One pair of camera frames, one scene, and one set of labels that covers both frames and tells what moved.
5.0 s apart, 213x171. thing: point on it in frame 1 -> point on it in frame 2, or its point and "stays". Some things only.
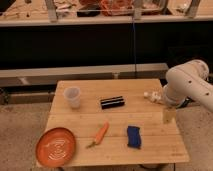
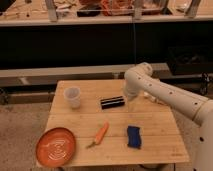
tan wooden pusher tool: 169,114 -> 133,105
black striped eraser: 113,102 stays
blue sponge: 134,137 stays
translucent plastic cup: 72,95 stays
